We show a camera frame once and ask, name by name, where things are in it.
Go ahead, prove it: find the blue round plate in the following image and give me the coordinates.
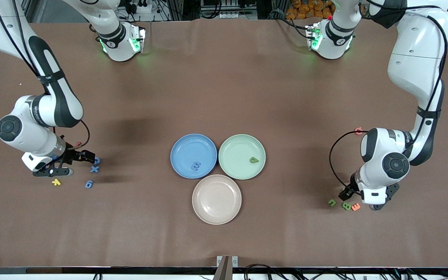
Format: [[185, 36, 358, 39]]
[[170, 133, 218, 179]]

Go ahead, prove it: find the green round plate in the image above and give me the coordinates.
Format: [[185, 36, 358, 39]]
[[218, 134, 266, 180]]

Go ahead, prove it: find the beige round plate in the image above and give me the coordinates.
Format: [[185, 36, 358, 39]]
[[192, 174, 242, 225]]

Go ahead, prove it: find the brown table cover sheet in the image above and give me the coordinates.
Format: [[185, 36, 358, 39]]
[[0, 17, 448, 269]]

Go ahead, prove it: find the bag of orange items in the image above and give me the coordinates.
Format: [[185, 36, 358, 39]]
[[285, 0, 334, 21]]

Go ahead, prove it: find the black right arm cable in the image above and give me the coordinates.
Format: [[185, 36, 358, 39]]
[[0, 0, 91, 150]]

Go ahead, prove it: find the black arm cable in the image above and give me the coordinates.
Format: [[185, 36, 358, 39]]
[[0, 0, 91, 150], [328, 0, 448, 195]]

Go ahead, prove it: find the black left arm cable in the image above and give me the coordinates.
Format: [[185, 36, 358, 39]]
[[328, 0, 448, 195]]

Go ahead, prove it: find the silver metal bracket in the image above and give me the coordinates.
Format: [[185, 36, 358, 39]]
[[216, 255, 239, 269]]

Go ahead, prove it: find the grey metal post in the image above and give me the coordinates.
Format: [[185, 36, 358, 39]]
[[212, 255, 230, 280]]

